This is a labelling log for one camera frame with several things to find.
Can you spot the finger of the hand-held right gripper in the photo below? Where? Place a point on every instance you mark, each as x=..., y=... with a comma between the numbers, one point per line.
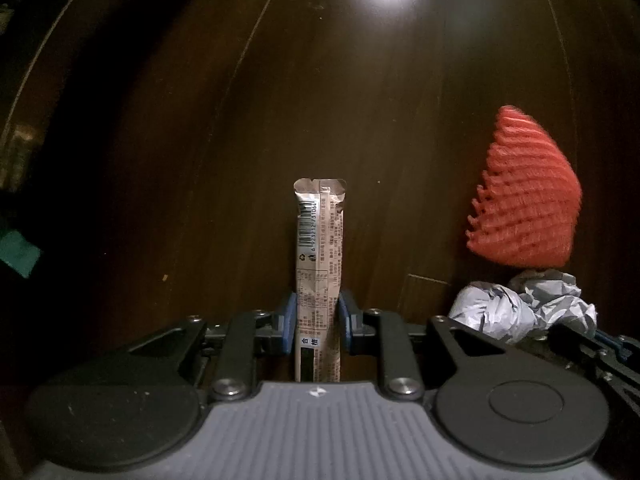
x=595, y=350

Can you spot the white paper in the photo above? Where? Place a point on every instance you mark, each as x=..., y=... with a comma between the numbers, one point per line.
x=505, y=310

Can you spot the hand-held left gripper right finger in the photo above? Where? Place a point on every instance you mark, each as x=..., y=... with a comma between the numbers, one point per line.
x=345, y=321

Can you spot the teal cloth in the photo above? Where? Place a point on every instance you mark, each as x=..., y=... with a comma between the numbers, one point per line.
x=17, y=255

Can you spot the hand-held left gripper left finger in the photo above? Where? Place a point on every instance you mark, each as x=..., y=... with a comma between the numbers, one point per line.
x=288, y=325

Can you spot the slim beige snack wrapper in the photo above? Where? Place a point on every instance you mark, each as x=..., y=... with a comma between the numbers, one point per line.
x=319, y=240

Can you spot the red foam fruit net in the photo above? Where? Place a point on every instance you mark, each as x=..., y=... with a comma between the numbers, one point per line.
x=525, y=195

